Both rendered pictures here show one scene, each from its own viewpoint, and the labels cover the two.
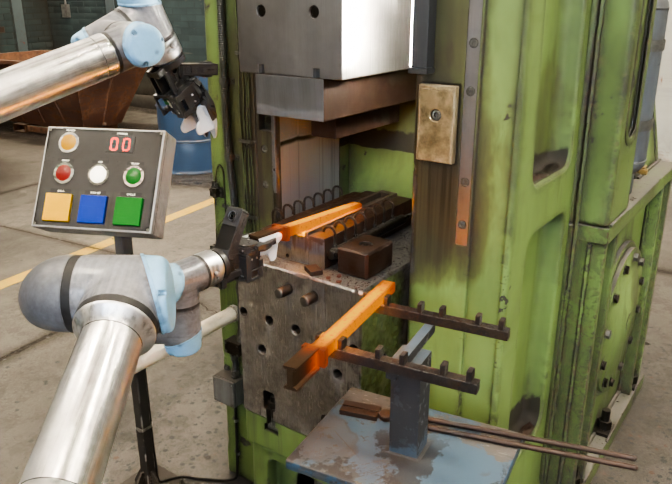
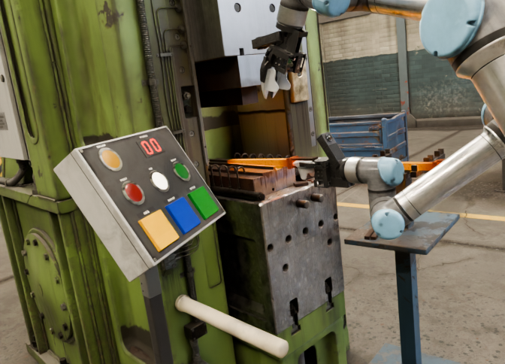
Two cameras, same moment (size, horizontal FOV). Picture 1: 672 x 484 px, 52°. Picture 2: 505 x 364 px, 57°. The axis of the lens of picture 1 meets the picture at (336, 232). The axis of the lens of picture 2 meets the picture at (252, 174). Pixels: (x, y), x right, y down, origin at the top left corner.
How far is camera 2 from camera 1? 2.09 m
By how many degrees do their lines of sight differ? 74
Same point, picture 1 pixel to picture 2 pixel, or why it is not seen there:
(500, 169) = (320, 97)
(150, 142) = (167, 138)
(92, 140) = (128, 150)
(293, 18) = (260, 12)
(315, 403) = (321, 276)
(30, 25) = not seen: outside the picture
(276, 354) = (295, 262)
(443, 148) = (305, 91)
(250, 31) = (231, 23)
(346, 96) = not seen: hidden behind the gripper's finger
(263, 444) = (292, 350)
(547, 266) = not seen: hidden behind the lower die
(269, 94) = (249, 70)
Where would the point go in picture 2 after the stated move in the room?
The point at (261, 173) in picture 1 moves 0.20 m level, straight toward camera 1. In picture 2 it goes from (192, 156) to (253, 149)
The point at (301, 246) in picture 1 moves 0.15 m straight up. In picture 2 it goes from (281, 176) to (276, 132)
